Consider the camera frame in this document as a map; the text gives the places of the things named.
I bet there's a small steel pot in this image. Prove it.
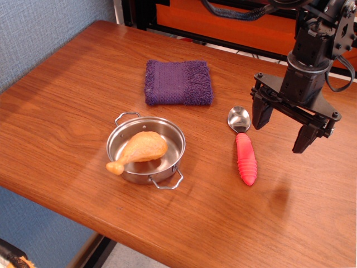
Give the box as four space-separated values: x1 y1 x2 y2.
105 112 186 190

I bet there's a black sleeved cable bundle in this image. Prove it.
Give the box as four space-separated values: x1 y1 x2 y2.
200 0 279 22

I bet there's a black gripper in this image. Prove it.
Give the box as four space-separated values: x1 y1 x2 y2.
251 52 341 154

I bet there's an orange panel black frame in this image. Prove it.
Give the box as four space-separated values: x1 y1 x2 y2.
120 0 357 79

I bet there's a spoon with red handle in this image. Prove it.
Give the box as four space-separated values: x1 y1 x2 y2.
227 106 258 186

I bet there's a purple terry rag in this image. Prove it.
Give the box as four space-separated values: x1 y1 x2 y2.
144 60 214 106

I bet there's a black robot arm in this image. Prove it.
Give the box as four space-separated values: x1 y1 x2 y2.
251 1 356 154

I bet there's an orange fuzzy object at corner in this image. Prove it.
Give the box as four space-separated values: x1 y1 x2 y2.
1 239 35 268

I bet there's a plastic chicken drumstick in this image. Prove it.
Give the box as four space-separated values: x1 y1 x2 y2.
106 131 168 175

